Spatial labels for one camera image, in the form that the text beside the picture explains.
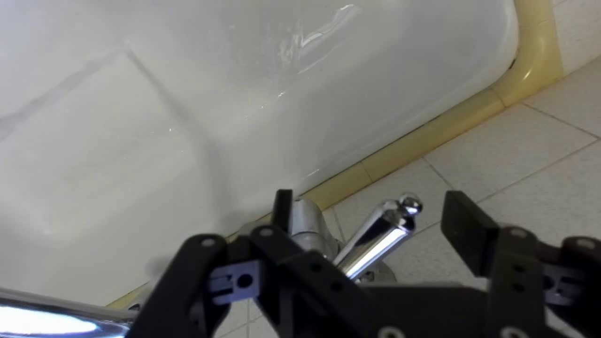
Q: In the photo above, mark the chrome wall faucet body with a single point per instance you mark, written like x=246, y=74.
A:
x=306, y=222

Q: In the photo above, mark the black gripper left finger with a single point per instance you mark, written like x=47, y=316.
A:
x=207, y=288

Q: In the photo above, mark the white ceramic sink basin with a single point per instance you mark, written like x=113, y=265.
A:
x=218, y=106

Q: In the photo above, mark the chrome faucet spout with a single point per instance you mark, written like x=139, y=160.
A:
x=44, y=318

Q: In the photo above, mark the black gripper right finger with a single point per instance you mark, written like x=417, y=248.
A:
x=532, y=282

